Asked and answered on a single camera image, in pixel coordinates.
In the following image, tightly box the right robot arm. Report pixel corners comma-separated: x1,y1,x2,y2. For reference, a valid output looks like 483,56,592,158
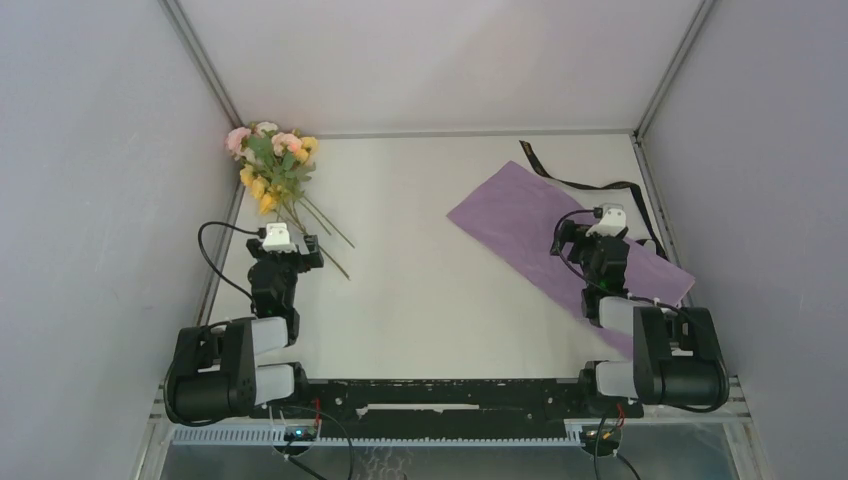
550,216,731,416

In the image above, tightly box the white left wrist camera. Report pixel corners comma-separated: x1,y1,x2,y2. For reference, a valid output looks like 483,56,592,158
261,222,298,253

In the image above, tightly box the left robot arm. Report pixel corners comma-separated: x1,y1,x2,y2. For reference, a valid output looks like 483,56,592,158
163,235,324,427

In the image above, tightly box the white cable duct rail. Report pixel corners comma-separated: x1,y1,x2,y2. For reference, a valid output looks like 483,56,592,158
171,424,583,447

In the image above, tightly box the yellow fake flower stem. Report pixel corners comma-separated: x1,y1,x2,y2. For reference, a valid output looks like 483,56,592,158
239,163,356,248
289,136,319,188

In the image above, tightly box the pink purple wrapping paper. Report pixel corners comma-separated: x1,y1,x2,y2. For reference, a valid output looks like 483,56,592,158
447,162,695,324

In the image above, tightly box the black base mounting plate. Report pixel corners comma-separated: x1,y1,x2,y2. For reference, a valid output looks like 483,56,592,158
267,378,644,438

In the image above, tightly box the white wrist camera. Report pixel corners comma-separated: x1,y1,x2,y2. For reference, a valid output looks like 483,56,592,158
261,222,298,253
586,204,628,238

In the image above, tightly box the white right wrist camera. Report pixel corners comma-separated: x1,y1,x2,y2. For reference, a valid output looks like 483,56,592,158
586,204,628,238

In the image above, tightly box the black ribbon strap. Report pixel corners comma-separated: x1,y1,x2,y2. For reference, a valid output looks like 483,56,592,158
518,139,668,260

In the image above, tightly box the pink fake flower stem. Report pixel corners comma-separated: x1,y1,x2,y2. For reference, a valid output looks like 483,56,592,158
254,121,356,250
224,125,333,237

